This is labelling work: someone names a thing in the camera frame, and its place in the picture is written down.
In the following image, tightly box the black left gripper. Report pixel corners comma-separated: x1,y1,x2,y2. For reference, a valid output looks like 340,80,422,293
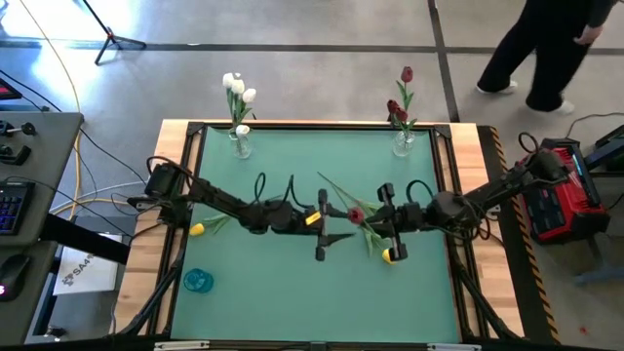
292,188,357,262

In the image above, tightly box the black backlit keyboard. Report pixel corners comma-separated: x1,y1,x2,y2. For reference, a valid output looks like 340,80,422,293
0,180,36,236

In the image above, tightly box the round clear glass vase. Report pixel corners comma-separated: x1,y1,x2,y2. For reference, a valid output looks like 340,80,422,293
230,127,254,161

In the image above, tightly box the black strip with hazard stripes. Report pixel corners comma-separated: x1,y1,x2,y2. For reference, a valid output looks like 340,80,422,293
476,124,562,345

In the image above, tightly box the small black monitor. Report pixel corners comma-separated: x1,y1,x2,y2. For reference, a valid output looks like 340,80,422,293
0,77,24,102

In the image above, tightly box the person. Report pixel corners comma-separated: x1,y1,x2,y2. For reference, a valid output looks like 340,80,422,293
475,0,618,116

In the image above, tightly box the white shoe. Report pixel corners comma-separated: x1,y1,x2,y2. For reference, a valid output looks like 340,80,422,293
476,80,519,97

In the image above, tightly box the yellow artificial tulip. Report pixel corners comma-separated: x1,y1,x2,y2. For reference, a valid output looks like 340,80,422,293
317,171,397,266
189,213,233,238

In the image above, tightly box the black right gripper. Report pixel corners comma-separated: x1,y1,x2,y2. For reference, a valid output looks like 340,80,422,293
366,182,433,263

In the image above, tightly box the yellow cable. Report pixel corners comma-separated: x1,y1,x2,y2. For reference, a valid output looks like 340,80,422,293
18,0,136,221

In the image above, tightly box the cut clear glass vase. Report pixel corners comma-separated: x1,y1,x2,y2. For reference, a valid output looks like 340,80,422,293
392,129,417,158

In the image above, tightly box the black knob device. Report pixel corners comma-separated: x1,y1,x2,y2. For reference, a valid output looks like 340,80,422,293
0,120,38,138

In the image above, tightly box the black tripod stand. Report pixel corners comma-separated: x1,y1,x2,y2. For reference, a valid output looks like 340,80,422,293
80,0,147,66

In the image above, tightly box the blue glass vase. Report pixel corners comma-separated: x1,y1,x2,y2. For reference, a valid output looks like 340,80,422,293
183,267,215,294

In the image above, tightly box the black floor cable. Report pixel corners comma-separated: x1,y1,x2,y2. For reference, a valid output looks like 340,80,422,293
0,69,150,184

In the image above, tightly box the black diagonal bar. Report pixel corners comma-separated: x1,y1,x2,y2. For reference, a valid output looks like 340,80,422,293
40,213,132,265

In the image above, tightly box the white printed paper sheet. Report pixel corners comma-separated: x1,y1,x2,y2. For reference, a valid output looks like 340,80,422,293
52,232,123,297

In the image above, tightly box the grey desk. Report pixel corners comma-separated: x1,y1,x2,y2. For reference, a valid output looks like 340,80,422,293
0,110,85,345

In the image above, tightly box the black handle device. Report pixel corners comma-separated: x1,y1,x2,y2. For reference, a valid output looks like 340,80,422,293
0,144,32,167

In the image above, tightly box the black aluminium table frame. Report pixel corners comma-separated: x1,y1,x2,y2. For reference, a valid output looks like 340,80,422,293
114,119,523,351

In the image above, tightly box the grey floor cable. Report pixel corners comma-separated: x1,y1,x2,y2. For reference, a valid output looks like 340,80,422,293
565,112,624,140

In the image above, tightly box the black blue equipment box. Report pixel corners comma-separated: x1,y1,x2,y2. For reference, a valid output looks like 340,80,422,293
583,124,624,173

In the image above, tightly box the green artificial flower stem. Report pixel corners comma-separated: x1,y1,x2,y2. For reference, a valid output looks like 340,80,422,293
395,65,415,136

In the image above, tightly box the black computer mouse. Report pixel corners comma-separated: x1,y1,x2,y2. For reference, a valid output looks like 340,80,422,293
0,253,31,303

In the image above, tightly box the person's hand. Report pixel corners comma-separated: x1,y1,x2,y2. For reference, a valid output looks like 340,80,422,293
573,23,605,46

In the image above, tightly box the red black tool case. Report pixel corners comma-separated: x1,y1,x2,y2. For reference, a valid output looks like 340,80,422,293
519,137,611,245

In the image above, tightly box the white metal bracket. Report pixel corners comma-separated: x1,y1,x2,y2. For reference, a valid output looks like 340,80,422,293
153,340,212,351
427,342,483,351

